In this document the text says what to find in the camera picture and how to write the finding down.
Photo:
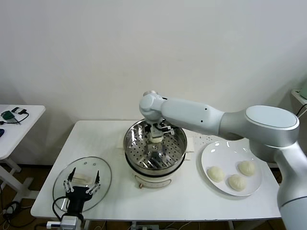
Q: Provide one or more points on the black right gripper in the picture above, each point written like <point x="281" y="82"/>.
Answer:
<point x="156" y="130"/>

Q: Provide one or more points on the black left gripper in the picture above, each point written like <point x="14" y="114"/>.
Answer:
<point x="78" y="196"/>

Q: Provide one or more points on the white steamed baozi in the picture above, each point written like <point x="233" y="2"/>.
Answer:
<point x="246" y="168"/>
<point x="216" y="174"/>
<point x="155" y="139"/>
<point x="237" y="182"/>

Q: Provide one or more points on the round glass pot lid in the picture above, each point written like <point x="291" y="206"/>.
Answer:
<point x="106" y="173"/>

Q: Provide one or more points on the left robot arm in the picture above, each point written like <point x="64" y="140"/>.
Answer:
<point x="70" y="222"/>

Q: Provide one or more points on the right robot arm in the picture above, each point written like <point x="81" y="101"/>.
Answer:
<point x="192" y="112"/>

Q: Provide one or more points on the steel perforated steamer basket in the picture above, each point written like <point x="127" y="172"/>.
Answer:
<point x="168" y="153"/>

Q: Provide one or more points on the dark crumbs scatter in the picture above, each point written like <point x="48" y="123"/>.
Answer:
<point x="204" y="138"/>

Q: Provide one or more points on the white electric cooking pot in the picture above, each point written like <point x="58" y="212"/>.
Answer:
<point x="153" y="179"/>

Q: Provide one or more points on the white round plate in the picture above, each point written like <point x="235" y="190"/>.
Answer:
<point x="211" y="155"/>

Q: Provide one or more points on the white side table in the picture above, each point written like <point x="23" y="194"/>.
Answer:
<point x="24" y="134"/>

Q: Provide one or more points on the blue object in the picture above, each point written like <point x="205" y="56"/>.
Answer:
<point x="1" y="133"/>

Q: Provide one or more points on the small black device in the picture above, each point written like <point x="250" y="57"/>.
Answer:
<point x="16" y="109"/>

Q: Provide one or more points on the white shelf table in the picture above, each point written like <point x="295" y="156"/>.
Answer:
<point x="296" y="94"/>

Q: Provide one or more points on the pale green box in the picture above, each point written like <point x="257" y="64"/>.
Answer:
<point x="304" y="92"/>

